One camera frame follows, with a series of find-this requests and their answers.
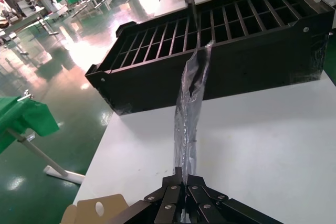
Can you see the white metal table leg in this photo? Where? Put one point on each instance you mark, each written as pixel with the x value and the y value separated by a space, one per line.
pixel 39 153

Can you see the black slotted plastic container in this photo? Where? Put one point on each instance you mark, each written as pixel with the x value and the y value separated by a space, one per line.
pixel 236 72

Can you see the green tablecloth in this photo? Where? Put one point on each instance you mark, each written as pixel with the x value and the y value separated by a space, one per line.
pixel 23 116

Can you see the clear grey antistatic bag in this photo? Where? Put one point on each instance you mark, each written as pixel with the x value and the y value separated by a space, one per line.
pixel 190 119

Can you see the open brown cardboard box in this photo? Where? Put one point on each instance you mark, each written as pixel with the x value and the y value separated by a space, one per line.
pixel 86 209

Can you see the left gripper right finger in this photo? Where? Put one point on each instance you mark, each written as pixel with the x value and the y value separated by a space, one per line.
pixel 207 203

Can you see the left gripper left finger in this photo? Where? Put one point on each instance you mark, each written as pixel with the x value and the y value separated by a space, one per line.
pixel 168 203

